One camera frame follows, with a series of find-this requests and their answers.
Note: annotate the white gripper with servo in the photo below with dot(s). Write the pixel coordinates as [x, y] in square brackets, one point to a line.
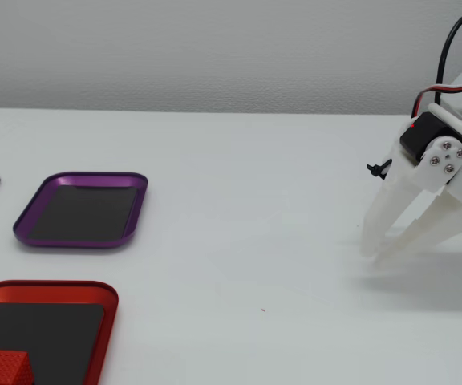
[444, 157]

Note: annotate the red metal tray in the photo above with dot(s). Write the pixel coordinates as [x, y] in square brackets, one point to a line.
[46, 321]

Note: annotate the purple metal tray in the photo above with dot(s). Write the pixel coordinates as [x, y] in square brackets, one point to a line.
[82, 212]

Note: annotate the red perforated block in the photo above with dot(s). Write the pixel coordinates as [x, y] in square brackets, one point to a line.
[2, 367]

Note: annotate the black zip tie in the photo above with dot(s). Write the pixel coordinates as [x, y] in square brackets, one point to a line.
[377, 168]

